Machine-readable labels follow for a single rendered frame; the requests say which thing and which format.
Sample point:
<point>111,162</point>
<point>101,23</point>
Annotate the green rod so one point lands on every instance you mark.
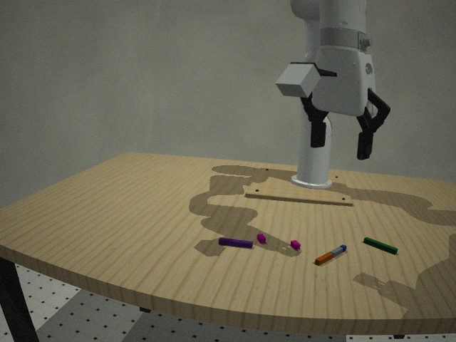
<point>380,245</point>

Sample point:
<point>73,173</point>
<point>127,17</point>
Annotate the magenta rod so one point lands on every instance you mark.
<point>261,238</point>
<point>295,245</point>

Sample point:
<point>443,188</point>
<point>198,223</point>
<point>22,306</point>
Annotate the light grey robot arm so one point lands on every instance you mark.
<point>339,23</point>

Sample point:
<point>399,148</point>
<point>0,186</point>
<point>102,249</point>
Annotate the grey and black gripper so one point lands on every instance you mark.
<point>352,93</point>

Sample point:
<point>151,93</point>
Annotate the purple rod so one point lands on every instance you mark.
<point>235,243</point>

